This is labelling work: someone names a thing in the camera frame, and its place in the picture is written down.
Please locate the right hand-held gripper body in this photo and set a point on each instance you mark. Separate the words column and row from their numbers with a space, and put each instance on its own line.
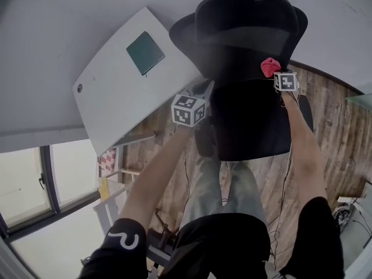
column 286, row 81

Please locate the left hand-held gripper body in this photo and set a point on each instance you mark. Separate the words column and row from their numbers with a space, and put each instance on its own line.
column 186, row 112

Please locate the red cloth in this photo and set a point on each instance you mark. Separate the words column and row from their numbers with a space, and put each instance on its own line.
column 269, row 66

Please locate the black office chair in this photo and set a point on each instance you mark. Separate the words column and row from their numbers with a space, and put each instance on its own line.
column 247, row 121

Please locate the person's left forearm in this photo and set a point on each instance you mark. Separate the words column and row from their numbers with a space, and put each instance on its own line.
column 157, row 179

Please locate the person's right forearm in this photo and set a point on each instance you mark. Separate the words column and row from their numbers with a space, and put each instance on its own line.
column 305, row 161

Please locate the pink checkered cloth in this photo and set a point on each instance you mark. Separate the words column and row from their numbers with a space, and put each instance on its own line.
column 107, row 159

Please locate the white desk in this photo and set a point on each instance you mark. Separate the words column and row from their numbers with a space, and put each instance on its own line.
column 116, row 97

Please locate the dark green notebook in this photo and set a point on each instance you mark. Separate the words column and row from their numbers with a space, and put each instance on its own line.
column 144, row 52

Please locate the frosted glass door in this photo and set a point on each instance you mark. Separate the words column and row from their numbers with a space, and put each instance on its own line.
column 360, row 101

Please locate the person's light blue jeans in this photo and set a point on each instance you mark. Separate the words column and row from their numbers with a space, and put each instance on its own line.
column 244, row 190

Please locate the yellow item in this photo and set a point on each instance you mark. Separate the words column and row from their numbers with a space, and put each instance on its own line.
column 104, row 190

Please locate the white metal rack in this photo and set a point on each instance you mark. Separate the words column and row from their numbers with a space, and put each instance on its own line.
column 112, row 208

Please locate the black stand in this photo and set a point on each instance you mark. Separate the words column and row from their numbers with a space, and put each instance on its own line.
column 162, row 231

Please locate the person's black shirt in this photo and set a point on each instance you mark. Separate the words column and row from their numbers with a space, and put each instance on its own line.
column 221, row 248

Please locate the white side table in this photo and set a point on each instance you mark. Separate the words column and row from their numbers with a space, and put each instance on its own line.
column 357, row 234

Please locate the dark framed window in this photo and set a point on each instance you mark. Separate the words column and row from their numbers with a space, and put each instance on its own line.
column 26, row 185

